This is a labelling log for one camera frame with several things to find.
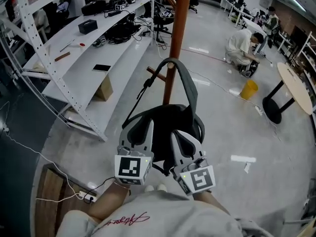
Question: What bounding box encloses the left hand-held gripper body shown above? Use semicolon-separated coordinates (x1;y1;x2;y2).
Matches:
114;146;155;186

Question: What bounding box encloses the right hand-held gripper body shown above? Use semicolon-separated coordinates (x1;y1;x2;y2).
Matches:
170;156;216;197

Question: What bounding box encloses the dark grey backpack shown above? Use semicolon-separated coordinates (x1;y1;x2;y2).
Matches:
121;57;206;177

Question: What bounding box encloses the wooden coat stand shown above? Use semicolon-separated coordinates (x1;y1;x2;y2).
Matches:
146;0;194;106

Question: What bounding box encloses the person's left forearm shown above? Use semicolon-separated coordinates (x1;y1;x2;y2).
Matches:
87;181;132;223

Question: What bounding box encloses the person's right forearm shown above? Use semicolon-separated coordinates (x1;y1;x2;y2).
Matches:
192;190;231;216

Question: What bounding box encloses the person's grey sweatshirt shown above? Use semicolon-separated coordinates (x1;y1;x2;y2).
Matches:
55;190;274;237

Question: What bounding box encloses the cardboard box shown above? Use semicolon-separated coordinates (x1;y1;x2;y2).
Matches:
94;75;114;102

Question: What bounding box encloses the flat white tablet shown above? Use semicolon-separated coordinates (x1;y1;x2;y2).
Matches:
92;63;112;73

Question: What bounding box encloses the yellow waste bin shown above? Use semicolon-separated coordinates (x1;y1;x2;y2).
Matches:
239;79;259;101

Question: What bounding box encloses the wooden floor platform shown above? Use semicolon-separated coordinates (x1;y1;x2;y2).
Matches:
34;163;100;237

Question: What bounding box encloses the large white metal shelf unit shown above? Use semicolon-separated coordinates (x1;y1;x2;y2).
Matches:
0;0;156;142

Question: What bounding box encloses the black bag on floor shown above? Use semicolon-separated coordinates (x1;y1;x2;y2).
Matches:
237;59;260;79

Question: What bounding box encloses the spare hand-held gripper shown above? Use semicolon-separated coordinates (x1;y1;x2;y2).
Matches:
92;35;107;48

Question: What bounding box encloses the short wooden stick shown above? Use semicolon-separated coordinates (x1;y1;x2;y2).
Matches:
54;51;71;62

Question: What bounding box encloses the round wooden table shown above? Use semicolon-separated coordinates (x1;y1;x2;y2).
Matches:
262;62;314;125

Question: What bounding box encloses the black box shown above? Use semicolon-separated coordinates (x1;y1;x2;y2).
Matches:
78;19;98;35

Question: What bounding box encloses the black office chair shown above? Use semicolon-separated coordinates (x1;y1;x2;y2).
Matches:
152;0;175;38

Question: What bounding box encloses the white floor cable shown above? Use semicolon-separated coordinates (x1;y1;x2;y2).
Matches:
0;126;86;203

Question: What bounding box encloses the pile of black cables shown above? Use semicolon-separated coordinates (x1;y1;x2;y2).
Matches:
104;13;142;45

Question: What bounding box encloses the white shelf unit by brick wall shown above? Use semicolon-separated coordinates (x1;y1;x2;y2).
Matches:
295;30;316;84

